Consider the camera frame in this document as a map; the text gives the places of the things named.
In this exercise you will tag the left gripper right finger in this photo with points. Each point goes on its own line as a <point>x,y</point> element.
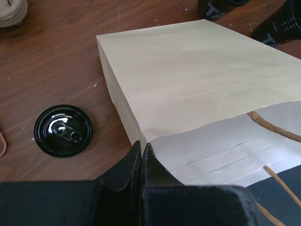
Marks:
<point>165,201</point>

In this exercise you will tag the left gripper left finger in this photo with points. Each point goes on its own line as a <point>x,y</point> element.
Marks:
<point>109,200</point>

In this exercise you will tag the brown paper bag with handles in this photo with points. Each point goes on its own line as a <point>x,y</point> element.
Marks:
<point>192,90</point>

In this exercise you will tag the black coffee cup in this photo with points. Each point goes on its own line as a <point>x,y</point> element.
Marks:
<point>213,10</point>
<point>282,26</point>

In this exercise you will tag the salmon pink tray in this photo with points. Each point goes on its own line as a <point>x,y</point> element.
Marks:
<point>3,145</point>

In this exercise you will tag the cardboard cup carrier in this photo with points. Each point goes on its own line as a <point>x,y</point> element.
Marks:
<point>12,12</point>

